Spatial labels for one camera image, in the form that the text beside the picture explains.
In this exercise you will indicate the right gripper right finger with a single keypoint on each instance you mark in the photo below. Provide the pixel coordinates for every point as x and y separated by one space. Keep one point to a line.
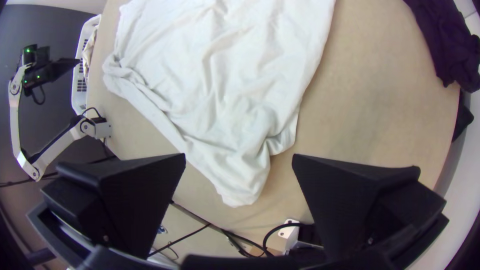
348 202

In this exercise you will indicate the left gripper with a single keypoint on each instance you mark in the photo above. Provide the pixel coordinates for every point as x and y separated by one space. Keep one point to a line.
43 75

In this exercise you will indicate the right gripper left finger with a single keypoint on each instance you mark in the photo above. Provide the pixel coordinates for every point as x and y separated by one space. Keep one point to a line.
120 202

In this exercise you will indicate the white t-shirt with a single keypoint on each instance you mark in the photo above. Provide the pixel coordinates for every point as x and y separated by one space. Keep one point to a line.
225 75

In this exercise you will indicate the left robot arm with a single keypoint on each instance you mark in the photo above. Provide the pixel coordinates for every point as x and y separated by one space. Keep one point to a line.
14 120

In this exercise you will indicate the white laundry basket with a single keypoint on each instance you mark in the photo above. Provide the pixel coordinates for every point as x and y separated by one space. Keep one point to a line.
78 82

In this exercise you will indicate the heap of clothes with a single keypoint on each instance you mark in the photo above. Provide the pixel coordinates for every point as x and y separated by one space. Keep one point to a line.
89 56

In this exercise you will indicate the dark garment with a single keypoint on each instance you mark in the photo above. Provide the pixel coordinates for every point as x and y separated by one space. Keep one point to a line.
446 45

